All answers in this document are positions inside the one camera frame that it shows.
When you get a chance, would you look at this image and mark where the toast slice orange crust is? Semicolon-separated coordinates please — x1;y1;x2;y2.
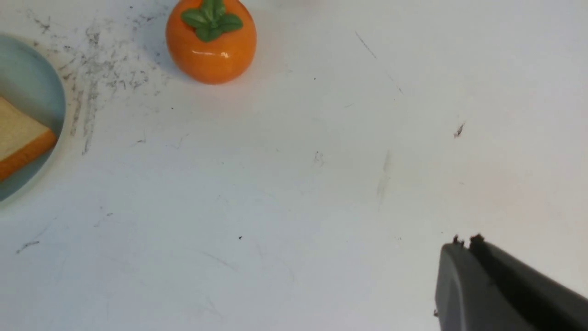
0;97;57;182

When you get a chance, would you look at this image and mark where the orange toy persimmon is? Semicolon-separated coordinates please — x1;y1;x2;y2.
165;0;258;85

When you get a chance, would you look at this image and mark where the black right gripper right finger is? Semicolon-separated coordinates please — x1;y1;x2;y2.
469;234;587;331

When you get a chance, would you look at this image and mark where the pale green plate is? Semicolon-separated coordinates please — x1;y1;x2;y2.
0;35;67;203

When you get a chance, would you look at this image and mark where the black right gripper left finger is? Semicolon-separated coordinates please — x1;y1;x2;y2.
434;235;536;331

